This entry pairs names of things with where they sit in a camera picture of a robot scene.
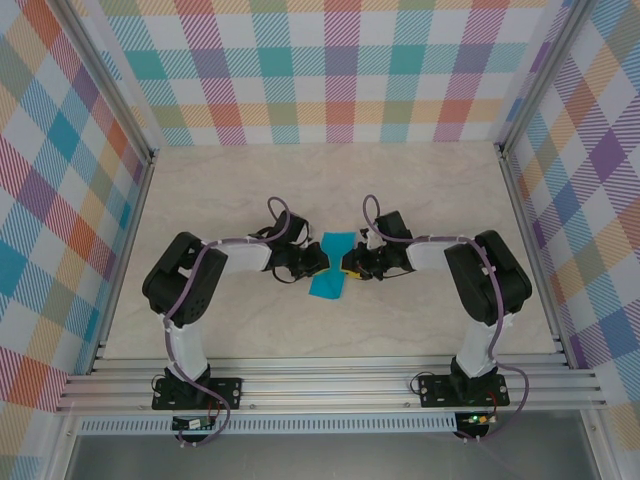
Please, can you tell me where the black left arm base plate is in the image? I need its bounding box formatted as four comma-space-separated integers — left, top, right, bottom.
151, 377, 245, 412

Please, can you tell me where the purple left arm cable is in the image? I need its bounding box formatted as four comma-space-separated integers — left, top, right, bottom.
156, 196, 297, 448

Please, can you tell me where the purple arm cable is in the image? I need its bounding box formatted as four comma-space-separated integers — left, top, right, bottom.
156, 196, 297, 448
361, 194, 532, 443

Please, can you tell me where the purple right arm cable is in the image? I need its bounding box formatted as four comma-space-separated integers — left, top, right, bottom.
361, 194, 532, 443

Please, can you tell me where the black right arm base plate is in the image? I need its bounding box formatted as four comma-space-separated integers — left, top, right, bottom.
418, 372, 511, 409

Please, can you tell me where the aluminium side rail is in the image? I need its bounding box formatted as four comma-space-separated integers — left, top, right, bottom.
88, 149, 160, 375
493, 142, 572, 370

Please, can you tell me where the aluminium corner post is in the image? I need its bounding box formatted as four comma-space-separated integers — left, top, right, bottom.
493, 0, 587, 154
54, 0, 162, 166

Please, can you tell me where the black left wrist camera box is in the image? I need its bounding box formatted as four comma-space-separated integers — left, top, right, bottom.
272, 209, 311, 246

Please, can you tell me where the aluminium mounting rail beam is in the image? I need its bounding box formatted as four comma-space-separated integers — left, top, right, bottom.
55, 352, 609, 414

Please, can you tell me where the perforated grey cable tray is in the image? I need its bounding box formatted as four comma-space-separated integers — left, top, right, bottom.
78, 412, 459, 435

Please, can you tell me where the blue paper sheet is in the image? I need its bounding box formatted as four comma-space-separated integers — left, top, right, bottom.
308, 231, 358, 303

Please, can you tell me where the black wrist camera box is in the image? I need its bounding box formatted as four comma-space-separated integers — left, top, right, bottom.
272, 209, 311, 246
373, 210, 413, 242

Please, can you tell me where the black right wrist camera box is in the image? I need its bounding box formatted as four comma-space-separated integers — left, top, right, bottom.
373, 210, 413, 242

